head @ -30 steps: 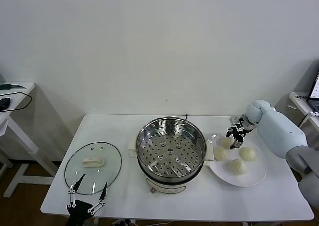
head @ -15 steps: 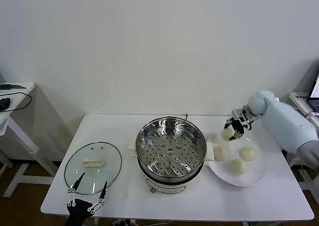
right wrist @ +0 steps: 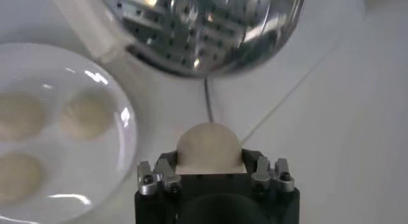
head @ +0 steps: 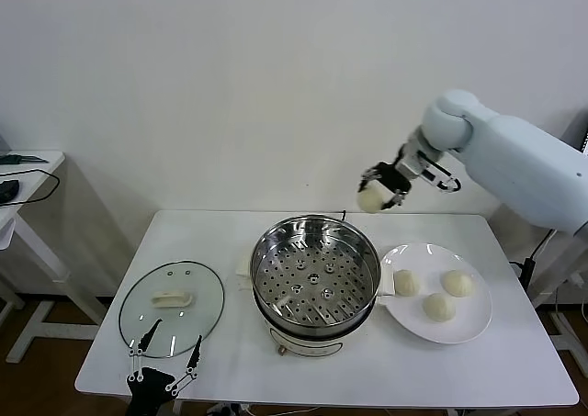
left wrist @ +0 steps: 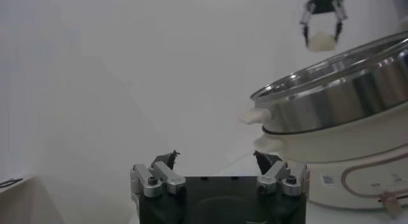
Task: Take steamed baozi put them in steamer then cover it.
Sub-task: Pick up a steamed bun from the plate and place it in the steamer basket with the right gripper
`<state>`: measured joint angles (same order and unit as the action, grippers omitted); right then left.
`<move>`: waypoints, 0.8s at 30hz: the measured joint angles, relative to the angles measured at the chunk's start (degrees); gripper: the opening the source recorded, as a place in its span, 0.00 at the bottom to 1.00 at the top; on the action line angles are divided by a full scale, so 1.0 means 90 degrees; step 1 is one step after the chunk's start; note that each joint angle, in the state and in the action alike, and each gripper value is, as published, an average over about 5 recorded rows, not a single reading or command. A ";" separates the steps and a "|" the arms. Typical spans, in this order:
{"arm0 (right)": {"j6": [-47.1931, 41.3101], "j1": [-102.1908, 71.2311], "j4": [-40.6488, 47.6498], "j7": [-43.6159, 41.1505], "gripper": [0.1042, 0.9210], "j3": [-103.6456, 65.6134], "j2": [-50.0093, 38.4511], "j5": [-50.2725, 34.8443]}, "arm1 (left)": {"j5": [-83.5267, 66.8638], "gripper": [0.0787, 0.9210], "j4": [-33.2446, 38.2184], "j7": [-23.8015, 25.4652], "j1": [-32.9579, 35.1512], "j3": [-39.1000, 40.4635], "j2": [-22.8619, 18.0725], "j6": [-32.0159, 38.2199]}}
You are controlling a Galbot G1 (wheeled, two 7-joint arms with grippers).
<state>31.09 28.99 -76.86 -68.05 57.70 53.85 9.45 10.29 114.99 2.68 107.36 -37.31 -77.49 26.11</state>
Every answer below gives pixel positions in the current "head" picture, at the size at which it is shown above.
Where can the open laptop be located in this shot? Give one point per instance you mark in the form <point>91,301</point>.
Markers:
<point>586,142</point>

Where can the white round plate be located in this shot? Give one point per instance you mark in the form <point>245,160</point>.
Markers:
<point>468,324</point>

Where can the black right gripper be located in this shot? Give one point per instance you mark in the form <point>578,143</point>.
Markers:
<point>390,177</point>

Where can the black computer mouse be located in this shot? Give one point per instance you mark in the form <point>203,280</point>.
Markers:
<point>8,190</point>

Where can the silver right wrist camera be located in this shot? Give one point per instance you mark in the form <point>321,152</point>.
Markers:
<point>429,172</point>

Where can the stainless steel steamer basket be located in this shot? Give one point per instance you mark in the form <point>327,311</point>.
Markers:
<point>358,250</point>

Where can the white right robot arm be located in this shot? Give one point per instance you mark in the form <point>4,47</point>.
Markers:
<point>519,168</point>

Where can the white steamed baozi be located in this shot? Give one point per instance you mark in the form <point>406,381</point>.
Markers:
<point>439,306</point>
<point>371,201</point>
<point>457,283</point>
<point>408,283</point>

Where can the white floor power strip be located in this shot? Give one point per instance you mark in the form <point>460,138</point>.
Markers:
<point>225,409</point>

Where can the white electric cooker base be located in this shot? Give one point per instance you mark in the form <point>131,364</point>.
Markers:
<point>312,348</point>

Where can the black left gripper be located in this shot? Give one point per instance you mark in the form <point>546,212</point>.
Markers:
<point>149,388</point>

